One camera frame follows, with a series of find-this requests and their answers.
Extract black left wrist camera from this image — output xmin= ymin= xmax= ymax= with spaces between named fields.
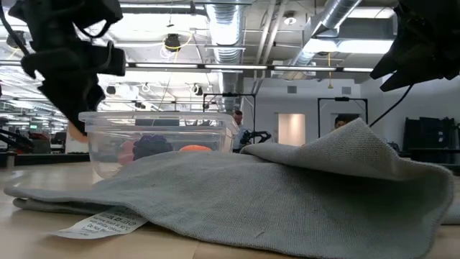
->
xmin=89 ymin=45 xmax=127 ymax=77

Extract black shelf unit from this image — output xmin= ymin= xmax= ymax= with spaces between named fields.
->
xmin=402 ymin=115 xmax=460 ymax=167

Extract red toy pepper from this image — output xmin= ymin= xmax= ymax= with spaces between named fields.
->
xmin=118 ymin=140 xmax=137 ymax=167

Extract grey cloth with label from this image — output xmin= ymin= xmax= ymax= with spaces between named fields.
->
xmin=3 ymin=117 xmax=460 ymax=259

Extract black stand frame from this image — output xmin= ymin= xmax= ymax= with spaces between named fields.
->
xmin=202 ymin=91 xmax=257 ymax=140
xmin=317 ymin=96 xmax=369 ymax=140

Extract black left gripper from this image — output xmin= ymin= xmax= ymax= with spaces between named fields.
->
xmin=20 ymin=39 xmax=107 ymax=136

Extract black metal table frame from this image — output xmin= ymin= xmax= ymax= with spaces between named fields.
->
xmin=0 ymin=153 xmax=91 ymax=168

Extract clear plastic tupperware container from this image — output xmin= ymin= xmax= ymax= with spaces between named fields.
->
xmin=78 ymin=110 xmax=240 ymax=180

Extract person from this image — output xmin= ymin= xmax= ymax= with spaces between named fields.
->
xmin=231 ymin=109 xmax=249 ymax=152
xmin=332 ymin=114 xmax=350 ymax=131

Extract silver air duct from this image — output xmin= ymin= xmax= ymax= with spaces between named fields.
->
xmin=204 ymin=0 xmax=249 ymax=113
xmin=287 ymin=0 xmax=364 ymax=81

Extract purple toy grapes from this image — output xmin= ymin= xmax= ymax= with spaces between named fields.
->
xmin=132 ymin=135 xmax=174 ymax=162

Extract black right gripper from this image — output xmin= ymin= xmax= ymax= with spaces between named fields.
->
xmin=369 ymin=0 xmax=460 ymax=93

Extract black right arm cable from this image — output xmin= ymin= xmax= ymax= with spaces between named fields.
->
xmin=369 ymin=84 xmax=414 ymax=127

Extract long ceiling light bar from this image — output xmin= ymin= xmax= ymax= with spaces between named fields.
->
xmin=0 ymin=59 xmax=374 ymax=76

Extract black ceiling device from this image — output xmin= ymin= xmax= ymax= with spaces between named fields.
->
xmin=163 ymin=32 xmax=183 ymax=52
xmin=6 ymin=30 xmax=28 ymax=50

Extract orange toy orange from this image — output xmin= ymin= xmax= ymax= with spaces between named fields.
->
xmin=178 ymin=144 xmax=213 ymax=153

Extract white pillar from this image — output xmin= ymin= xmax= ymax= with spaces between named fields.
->
xmin=64 ymin=135 xmax=98 ymax=155

